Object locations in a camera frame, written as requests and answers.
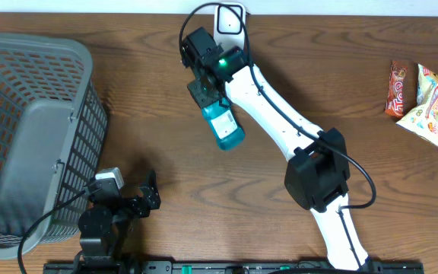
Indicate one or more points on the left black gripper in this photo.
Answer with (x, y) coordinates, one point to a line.
(150, 194)

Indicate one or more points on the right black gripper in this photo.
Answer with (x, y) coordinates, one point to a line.
(200, 96)

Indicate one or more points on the blue Listerine mouthwash bottle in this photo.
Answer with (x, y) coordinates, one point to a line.
(227, 131)

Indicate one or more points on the orange Top snack bar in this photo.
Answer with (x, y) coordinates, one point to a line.
(394, 101)

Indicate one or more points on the wet wipes packet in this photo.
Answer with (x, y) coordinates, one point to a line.
(422, 120)

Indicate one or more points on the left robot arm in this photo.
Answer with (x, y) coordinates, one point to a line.
(105, 225)

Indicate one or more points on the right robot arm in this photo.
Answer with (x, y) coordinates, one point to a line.
(317, 166)

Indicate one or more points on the white barcode scanner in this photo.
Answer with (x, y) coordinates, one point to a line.
(228, 32)

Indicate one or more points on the grey plastic shopping basket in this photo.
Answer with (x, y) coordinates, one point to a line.
(52, 130)

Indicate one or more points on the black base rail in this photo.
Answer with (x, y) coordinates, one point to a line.
(167, 267)

